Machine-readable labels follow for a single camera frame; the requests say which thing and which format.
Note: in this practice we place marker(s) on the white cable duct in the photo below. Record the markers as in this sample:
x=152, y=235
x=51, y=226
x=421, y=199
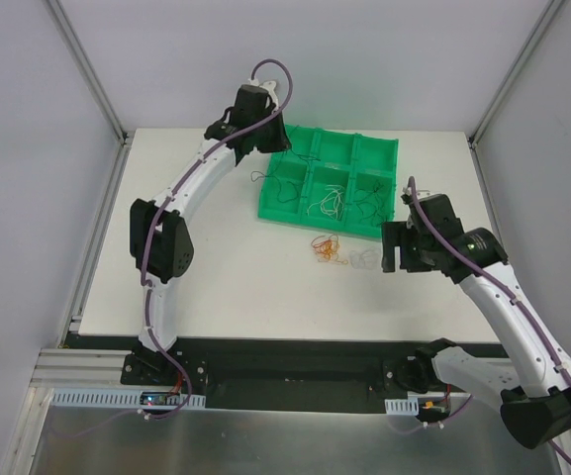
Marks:
x=402, y=407
x=125, y=399

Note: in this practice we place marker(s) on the aluminium frame rail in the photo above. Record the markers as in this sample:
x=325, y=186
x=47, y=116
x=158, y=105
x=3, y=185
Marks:
x=73, y=368

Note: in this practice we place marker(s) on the right aluminium post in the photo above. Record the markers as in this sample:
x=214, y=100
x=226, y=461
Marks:
x=538, y=32

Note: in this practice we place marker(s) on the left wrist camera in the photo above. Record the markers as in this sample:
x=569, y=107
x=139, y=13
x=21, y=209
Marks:
x=271, y=86

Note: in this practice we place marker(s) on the left white cable duct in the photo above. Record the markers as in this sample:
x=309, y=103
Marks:
x=125, y=399

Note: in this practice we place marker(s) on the left aluminium post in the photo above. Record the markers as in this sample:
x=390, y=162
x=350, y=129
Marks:
x=85, y=68

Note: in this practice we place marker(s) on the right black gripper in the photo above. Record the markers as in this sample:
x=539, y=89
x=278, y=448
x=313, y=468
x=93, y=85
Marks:
x=409, y=245

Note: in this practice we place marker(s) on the aluminium post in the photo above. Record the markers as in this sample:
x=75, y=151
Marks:
x=538, y=32
x=85, y=68

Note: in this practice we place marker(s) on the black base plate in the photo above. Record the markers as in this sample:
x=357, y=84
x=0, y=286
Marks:
x=284, y=375

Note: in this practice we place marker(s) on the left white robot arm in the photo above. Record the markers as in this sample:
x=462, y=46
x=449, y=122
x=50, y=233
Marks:
x=160, y=242

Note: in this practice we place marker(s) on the right white cable duct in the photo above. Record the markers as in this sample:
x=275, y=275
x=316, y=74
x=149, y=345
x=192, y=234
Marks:
x=402, y=407

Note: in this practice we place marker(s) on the green compartment tray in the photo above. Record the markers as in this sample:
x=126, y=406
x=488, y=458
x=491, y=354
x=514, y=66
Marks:
x=331, y=181

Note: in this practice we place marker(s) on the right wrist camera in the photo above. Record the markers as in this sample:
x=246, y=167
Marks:
x=411, y=190

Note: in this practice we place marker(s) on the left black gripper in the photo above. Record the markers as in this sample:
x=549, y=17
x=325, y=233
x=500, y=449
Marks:
x=269, y=134

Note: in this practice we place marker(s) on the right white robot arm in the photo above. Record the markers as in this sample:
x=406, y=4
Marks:
x=533, y=400

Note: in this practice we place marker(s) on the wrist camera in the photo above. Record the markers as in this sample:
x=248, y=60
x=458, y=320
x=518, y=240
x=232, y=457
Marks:
x=411, y=190
x=271, y=86

